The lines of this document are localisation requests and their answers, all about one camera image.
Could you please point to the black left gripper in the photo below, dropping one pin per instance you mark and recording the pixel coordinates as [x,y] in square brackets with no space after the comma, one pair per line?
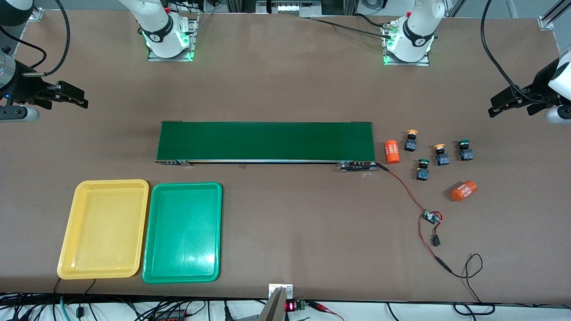
[536,88]

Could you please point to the small black inline switch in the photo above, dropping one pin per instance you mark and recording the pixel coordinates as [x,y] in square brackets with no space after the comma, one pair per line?
[436,241]

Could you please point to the red digit display module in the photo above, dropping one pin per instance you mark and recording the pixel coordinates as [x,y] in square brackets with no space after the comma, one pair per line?
[291,306]

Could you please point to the yellow plastic tray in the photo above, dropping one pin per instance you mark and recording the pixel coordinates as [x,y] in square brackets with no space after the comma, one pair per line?
[102,232]

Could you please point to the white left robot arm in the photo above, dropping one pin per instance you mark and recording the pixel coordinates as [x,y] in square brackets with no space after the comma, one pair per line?
[415,35]

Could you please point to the small green circuit board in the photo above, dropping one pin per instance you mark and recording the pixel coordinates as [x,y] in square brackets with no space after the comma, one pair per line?
[431,216]

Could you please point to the aluminium frame post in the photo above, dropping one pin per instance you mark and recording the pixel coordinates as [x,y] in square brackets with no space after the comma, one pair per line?
[546,22]
[35,14]

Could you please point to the silver camera mount bracket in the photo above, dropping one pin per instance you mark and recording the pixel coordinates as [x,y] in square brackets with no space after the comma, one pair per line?
[274,307]

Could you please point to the green push button switch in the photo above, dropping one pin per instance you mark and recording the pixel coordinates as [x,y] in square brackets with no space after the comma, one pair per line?
[422,173]
[465,154]

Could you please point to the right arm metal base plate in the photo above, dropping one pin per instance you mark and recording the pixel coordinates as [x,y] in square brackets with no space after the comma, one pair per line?
[171,59]

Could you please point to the orange cylinder white print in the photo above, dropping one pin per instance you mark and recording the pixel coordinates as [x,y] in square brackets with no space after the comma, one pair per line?
[392,152]
[464,191]

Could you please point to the green conveyor belt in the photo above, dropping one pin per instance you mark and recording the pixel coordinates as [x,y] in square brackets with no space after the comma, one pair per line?
[267,140]

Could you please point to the green plastic tray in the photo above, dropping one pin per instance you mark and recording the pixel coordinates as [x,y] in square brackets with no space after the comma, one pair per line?
[183,232]

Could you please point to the yellow push button switch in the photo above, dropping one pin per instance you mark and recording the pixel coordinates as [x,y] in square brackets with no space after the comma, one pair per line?
[411,143]
[442,158]

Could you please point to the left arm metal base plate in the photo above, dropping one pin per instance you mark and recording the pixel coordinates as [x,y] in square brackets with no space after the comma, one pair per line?
[406,63]

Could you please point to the silver device with lights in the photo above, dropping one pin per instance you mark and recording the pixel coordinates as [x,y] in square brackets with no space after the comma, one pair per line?
[290,8]

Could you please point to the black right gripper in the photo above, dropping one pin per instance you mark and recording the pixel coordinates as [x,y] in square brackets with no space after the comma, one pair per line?
[26,88]

